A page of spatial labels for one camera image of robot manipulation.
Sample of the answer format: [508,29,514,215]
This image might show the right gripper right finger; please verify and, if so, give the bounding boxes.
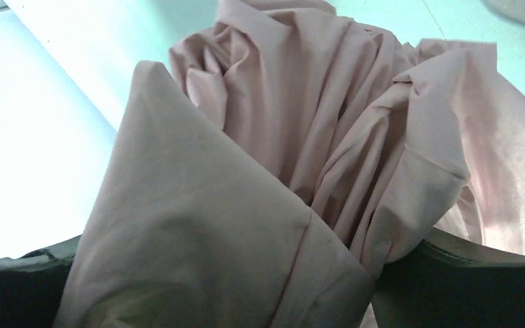
[372,228,525,327]

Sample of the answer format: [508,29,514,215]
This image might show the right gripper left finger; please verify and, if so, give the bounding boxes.
[0,236,80,327]

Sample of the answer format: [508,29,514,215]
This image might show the pink folding umbrella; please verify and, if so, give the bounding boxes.
[54,1,525,327]

